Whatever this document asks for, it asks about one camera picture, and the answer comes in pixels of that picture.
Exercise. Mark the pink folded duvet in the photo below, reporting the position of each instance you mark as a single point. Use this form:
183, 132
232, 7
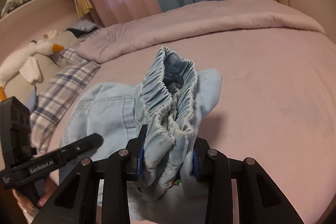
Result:
189, 21

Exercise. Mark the yellow curtain tassel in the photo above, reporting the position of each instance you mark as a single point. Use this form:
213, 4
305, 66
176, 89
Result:
83, 7

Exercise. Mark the plaid pillow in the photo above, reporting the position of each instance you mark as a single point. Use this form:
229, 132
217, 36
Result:
61, 92

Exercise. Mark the blue striped small pillow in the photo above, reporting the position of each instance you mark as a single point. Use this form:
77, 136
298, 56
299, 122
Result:
82, 27

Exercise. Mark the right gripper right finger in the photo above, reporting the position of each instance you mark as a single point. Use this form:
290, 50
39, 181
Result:
259, 199

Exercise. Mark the light blue denim pants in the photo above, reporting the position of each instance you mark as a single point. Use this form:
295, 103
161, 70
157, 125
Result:
172, 100

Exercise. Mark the pink bed sheet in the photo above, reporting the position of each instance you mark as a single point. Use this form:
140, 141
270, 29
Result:
277, 105

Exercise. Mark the person's left hand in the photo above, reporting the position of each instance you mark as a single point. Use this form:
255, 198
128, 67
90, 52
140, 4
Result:
30, 201

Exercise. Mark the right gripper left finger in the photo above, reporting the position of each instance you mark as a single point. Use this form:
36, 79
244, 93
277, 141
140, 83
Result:
75, 200

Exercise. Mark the white goose plush toy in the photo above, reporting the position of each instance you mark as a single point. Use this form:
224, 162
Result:
24, 62

